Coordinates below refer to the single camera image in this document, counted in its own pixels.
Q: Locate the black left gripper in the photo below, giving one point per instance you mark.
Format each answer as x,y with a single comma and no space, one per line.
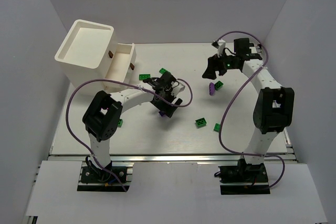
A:
165,104

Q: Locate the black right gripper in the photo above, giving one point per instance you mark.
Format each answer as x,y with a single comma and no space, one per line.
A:
213,63

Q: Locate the white drawer cabinet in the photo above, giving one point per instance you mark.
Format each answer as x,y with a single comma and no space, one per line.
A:
83,54

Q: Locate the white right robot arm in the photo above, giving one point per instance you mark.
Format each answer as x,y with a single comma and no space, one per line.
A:
274,106

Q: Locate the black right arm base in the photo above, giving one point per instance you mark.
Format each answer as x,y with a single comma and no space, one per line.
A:
243,179

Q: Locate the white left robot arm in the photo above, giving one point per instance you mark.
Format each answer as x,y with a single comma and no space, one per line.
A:
103,114

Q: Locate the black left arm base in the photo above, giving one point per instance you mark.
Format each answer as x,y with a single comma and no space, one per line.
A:
94,179

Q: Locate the green lego beside purple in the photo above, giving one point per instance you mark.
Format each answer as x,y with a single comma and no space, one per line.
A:
218,85

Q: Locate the green flat lego long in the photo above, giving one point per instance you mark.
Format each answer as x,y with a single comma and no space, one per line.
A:
144,76

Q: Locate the green lego brick tilted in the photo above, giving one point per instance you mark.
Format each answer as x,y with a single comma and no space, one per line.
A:
162,71

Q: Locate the green small lego left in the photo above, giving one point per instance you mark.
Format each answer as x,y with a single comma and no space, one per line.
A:
120,123

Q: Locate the green small lego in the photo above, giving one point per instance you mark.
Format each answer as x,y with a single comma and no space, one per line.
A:
217,127
120,123

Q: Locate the green lego brick lower right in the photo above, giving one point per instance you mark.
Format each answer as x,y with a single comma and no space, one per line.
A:
201,122

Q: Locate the green small lego right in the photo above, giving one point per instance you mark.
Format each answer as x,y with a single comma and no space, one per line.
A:
217,127

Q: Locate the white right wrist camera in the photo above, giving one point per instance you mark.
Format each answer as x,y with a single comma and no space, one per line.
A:
220,45

